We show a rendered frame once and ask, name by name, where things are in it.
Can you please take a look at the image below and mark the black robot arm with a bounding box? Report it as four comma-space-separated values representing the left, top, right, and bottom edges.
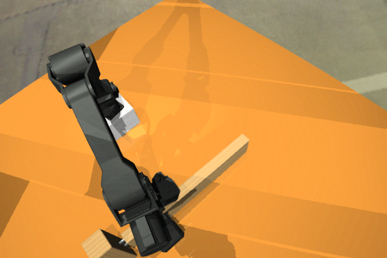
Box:
47, 43, 180, 257

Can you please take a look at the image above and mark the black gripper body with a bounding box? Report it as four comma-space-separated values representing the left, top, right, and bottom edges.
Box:
153, 209, 184, 253

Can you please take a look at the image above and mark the wooden post with slot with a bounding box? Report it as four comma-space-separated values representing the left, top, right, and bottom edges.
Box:
81, 228, 137, 258

